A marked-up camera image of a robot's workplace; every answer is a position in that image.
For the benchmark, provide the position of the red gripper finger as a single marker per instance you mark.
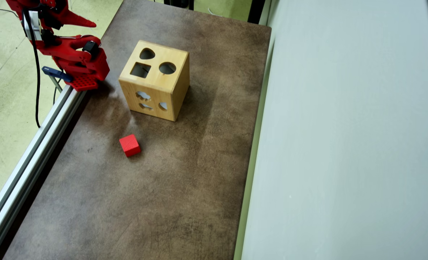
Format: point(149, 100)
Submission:
point(80, 21)

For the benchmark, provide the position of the red wooden cube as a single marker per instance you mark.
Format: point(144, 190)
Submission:
point(129, 144)

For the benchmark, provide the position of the red robot arm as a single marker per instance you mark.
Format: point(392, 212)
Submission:
point(91, 66)

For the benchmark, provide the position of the blue clamp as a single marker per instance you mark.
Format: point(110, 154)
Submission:
point(56, 73)

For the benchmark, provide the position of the wooden shape sorter box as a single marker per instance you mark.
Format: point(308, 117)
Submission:
point(156, 86)

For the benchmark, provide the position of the black furniture base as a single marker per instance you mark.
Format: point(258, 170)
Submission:
point(179, 3)

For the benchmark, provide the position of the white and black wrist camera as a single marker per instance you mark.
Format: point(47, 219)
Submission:
point(33, 25)

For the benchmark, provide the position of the aluminium profile rail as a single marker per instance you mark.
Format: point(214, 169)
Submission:
point(29, 162)

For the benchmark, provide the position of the black vertical post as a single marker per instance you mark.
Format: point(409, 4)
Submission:
point(256, 11)

